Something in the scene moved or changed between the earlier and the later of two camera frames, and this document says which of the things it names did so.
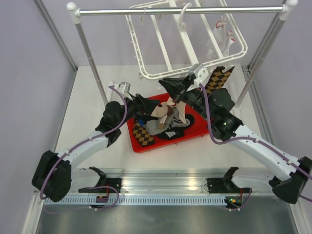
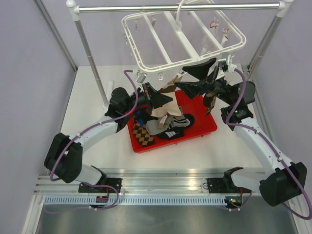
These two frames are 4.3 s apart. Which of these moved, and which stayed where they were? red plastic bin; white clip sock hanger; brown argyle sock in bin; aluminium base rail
Moved: white clip sock hanger
Stayed: aluminium base rail; brown argyle sock in bin; red plastic bin
